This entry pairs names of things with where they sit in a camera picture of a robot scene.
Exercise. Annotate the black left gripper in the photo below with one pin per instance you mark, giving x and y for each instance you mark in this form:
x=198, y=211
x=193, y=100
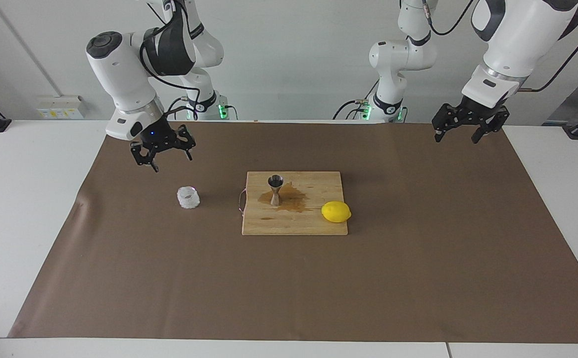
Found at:
x=480, y=112

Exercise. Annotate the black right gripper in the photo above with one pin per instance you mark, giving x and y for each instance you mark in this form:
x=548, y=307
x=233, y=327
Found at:
x=157, y=136

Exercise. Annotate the clear textured glass cup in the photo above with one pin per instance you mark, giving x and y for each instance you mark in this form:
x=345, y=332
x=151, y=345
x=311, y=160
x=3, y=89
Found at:
x=188, y=198

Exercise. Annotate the steel jigger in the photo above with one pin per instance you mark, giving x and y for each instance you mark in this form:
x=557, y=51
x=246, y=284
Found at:
x=275, y=191

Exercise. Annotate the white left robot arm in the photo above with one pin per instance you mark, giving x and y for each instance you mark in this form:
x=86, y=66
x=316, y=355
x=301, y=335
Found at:
x=517, y=35

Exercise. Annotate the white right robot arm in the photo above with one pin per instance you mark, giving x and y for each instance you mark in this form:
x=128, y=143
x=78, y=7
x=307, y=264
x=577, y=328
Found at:
x=120, y=74

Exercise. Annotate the brown table mat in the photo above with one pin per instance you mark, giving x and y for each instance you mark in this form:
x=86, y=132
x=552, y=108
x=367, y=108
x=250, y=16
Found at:
x=169, y=278

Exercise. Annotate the wooden cutting board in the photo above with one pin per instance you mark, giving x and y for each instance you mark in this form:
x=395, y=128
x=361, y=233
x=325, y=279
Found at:
x=293, y=223

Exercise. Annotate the yellow lemon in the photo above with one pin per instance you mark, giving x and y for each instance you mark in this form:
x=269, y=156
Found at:
x=336, y=212

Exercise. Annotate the white wall socket box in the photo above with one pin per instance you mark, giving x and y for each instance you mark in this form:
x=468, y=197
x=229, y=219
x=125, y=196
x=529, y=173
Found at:
x=60, y=108

